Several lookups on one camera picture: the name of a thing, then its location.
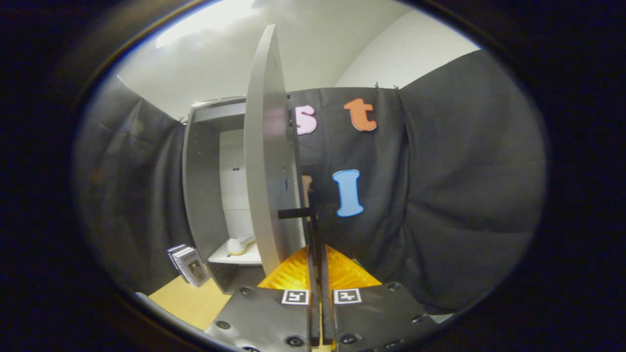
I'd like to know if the white blue book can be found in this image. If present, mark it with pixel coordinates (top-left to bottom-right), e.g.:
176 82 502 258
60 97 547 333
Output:
166 244 189 272

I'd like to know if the beige shoe cabinet door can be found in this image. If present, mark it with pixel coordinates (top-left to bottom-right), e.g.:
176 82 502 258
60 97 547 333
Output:
244 23 307 277

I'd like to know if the white shoe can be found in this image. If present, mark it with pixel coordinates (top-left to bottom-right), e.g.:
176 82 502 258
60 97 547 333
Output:
226 234 256 256

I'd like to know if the black backdrop cloth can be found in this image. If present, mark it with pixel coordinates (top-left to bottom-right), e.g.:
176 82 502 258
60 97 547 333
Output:
73 49 548 313

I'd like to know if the grey shoe cabinet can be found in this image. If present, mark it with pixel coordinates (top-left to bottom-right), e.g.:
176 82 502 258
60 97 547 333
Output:
182 95 304 294

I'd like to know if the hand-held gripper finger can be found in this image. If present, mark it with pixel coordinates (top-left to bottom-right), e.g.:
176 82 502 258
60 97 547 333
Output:
321 244 438 352
204 244 322 352

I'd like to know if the white book with portrait cover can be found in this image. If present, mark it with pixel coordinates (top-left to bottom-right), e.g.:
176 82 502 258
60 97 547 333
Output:
175 247 212 287

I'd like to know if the black door handle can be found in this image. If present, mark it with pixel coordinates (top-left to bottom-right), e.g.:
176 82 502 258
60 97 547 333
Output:
278 183 319 255

